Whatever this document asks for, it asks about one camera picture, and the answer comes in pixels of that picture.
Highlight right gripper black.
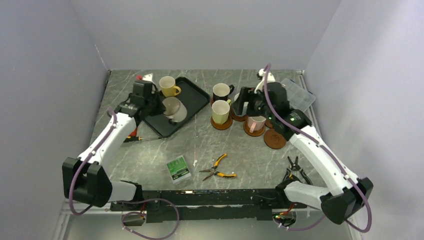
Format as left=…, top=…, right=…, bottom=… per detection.
left=231, top=86, right=275, bottom=121

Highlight blue mug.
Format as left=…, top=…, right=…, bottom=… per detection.
left=232, top=92, right=249, bottom=117

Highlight green mug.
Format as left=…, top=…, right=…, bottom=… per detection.
left=211, top=99, right=232, bottom=125

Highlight pink mug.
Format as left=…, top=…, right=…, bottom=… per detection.
left=247, top=116, right=266, bottom=133

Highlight white ribbed mug black handle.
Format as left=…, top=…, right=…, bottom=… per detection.
left=162, top=96, right=188, bottom=125

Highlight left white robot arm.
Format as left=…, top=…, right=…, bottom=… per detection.
left=62, top=80, right=165, bottom=215

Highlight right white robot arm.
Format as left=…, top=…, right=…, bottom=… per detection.
left=232, top=82, right=374, bottom=225

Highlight yellow mug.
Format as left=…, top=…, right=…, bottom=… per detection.
left=159, top=76, right=182, bottom=97

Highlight black yellow screwdriver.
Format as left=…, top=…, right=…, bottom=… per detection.
left=123, top=135, right=162, bottom=143

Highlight black plastic tray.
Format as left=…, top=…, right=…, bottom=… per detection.
left=144, top=76, right=210, bottom=138

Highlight clear plastic organizer box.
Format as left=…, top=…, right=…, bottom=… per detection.
left=280, top=78, right=316, bottom=113

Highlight green screw bit box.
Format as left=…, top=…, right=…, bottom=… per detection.
left=166, top=155, right=192, bottom=185

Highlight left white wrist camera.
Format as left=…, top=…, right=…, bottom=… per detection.
left=135, top=73, right=154, bottom=82

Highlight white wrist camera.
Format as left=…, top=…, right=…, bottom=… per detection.
left=135, top=73, right=154, bottom=82
left=254, top=68, right=276, bottom=94

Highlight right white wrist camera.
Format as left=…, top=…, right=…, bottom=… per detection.
left=254, top=68, right=276, bottom=94

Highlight yellow handled pliers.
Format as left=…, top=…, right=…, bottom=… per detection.
left=199, top=152, right=238, bottom=182

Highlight black handled cutters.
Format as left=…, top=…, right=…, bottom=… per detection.
left=282, top=156, right=313, bottom=186

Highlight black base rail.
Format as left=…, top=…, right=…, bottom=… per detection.
left=109, top=188, right=306, bottom=223

